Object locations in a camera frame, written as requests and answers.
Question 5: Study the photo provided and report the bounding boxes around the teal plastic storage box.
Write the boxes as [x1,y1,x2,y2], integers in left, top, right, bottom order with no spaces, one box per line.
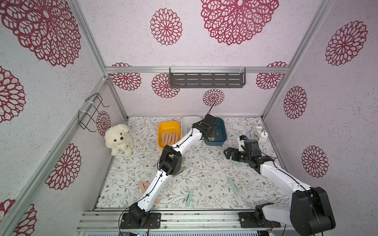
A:
[204,117,227,146]

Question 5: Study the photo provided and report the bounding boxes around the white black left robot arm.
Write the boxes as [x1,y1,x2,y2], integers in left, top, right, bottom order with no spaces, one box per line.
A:
[125,116,216,224]

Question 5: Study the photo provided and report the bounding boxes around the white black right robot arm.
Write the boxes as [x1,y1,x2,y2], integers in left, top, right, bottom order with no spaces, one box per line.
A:
[223,140,336,236]

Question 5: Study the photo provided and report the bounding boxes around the white plastic storage box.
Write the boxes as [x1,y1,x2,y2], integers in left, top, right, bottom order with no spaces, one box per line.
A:
[181,116,202,138]

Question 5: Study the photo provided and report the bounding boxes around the white plush dog toy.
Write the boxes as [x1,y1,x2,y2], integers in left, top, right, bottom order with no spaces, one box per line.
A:
[104,124,134,157]

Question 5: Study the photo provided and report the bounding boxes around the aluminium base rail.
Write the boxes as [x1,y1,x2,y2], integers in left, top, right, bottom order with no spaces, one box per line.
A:
[76,208,297,236]

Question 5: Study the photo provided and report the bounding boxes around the black wire wall rack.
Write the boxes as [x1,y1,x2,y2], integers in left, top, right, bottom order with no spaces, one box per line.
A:
[77,92,109,132]

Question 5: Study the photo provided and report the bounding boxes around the yellow plastic storage box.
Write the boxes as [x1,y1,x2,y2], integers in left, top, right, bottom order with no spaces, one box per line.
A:
[157,121,182,150]

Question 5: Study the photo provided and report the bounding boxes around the grey wall shelf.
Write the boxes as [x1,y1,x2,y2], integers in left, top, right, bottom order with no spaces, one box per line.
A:
[168,68,246,89]

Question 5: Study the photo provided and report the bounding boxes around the white twin-bell alarm clock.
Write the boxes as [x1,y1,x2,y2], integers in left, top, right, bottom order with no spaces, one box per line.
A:
[251,125,268,144]

